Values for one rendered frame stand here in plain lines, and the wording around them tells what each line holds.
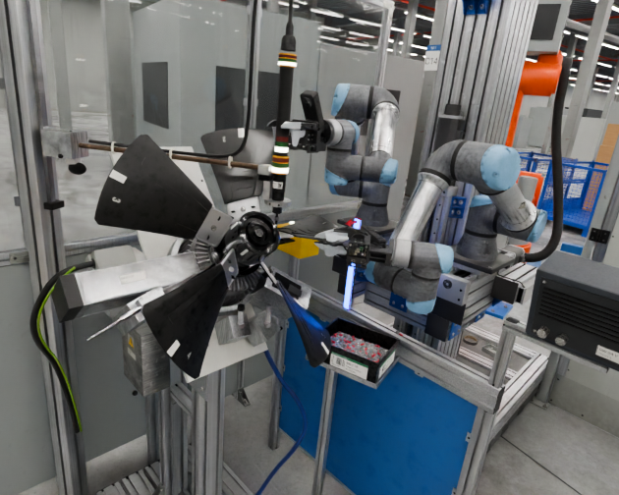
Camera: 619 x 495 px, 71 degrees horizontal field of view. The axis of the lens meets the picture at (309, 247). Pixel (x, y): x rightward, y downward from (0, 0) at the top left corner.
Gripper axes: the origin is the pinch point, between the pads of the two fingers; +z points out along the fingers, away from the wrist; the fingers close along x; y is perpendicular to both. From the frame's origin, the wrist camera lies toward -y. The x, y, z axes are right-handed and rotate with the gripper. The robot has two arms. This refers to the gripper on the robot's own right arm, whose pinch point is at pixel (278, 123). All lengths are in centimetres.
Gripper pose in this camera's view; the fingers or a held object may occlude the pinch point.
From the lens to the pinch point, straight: 111.6
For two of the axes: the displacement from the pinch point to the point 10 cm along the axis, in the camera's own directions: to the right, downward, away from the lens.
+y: -0.9, 9.4, 3.1
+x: -8.1, -2.6, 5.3
